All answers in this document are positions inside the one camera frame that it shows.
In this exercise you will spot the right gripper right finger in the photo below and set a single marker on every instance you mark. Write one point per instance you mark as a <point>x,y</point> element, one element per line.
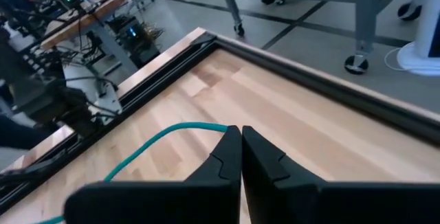
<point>271,182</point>

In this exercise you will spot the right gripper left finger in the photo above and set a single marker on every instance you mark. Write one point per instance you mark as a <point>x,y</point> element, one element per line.
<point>223,176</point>

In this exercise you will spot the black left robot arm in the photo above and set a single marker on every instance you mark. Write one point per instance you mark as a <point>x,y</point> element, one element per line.
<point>51,93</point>

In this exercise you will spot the black computer tower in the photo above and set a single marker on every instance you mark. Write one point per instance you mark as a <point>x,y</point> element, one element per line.
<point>137,42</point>

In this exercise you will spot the grey metal wheeled workbench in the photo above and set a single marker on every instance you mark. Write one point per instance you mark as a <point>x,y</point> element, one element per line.
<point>364,11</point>

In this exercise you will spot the wooden top workbench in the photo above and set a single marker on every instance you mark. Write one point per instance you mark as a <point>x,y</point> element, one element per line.
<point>89,16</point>

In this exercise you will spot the white pillar with black stripe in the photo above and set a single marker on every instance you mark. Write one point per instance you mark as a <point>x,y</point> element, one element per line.
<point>426,28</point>

